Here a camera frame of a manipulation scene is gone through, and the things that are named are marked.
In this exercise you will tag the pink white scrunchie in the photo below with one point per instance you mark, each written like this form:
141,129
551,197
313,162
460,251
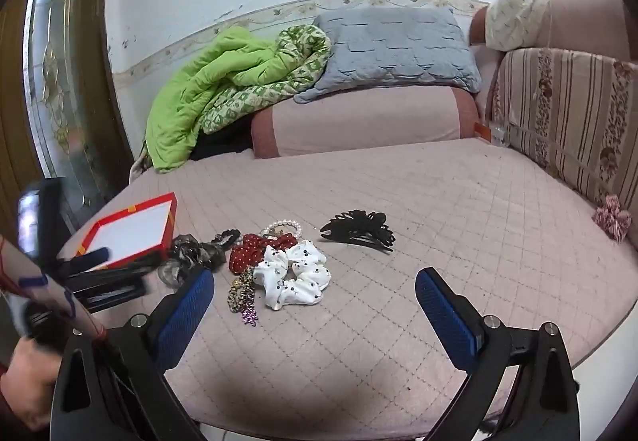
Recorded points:
612,217

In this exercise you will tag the pink bolster pillow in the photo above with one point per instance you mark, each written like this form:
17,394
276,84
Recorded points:
359,119

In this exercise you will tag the red box with white inside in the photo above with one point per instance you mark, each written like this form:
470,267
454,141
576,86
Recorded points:
132,229

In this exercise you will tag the purple beaded hair clip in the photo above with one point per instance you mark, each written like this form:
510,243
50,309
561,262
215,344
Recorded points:
250,317

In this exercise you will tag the dark cloth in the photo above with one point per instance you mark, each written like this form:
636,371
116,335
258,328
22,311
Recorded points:
224,142

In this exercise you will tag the black claw hair clip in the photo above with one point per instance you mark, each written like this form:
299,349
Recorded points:
359,226

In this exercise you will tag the grey brown sheer scrunchie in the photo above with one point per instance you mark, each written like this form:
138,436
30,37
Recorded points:
192,254

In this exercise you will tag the white floral cloth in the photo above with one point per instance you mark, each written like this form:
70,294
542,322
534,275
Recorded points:
518,15

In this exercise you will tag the person's left hand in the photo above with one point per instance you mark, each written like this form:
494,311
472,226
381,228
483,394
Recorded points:
25,386

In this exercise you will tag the black scrunchie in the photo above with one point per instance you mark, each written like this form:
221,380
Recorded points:
227,237

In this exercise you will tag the grey quilted pillow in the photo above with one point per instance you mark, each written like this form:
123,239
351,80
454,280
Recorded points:
394,47

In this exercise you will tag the plain pink cushion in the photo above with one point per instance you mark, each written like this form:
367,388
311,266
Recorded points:
588,17

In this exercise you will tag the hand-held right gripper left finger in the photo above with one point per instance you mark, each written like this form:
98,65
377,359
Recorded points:
184,316

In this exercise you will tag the green quilted blanket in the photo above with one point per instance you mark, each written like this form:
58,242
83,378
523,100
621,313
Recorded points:
199,87

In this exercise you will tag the wooden door with glass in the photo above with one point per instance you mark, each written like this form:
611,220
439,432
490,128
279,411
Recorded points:
55,87

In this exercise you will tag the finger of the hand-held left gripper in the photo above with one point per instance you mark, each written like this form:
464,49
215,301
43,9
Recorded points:
89,259
109,291

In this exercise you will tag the pink quilted bed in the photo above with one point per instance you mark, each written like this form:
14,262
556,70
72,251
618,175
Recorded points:
423,201

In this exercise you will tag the red polka dot scrunchie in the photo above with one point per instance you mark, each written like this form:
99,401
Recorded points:
249,254

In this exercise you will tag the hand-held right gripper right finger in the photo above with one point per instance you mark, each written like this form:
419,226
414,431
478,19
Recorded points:
448,326

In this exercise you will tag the white polka dot scrunchie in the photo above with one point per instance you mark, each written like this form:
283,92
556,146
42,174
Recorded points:
291,274

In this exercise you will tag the striped floral sofa cushion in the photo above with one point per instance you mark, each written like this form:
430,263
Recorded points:
568,107

